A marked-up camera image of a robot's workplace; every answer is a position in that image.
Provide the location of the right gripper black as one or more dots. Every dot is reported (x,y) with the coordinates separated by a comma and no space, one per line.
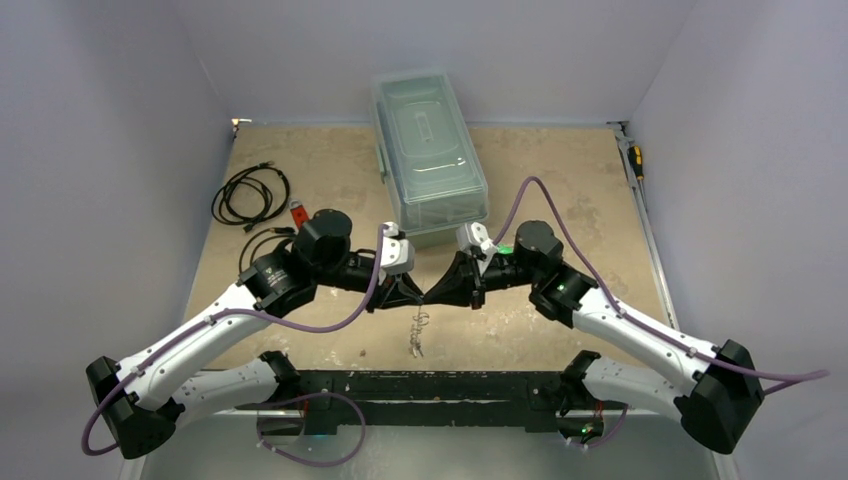
(473,283)

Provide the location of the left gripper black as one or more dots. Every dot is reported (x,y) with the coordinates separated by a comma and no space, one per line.
(392,290)

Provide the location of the metal key organizer plate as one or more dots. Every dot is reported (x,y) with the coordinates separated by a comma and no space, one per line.
(420,320)

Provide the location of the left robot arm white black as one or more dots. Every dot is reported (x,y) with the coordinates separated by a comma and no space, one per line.
(145,397)

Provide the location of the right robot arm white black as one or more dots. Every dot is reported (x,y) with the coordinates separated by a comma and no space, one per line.
(707,388)

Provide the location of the clear plastic storage box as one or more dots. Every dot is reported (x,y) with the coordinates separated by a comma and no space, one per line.
(426,156)

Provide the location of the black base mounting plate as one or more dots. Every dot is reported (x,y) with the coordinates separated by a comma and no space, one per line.
(535,401)

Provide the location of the yellow black screwdriver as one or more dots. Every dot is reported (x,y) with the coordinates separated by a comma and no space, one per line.
(635,160)

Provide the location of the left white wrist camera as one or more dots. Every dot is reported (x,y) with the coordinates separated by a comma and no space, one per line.
(397,254)

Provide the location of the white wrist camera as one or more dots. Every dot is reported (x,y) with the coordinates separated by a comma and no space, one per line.
(473,239)
(397,254)

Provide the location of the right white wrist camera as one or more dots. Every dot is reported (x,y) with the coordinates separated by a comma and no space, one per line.
(473,239)

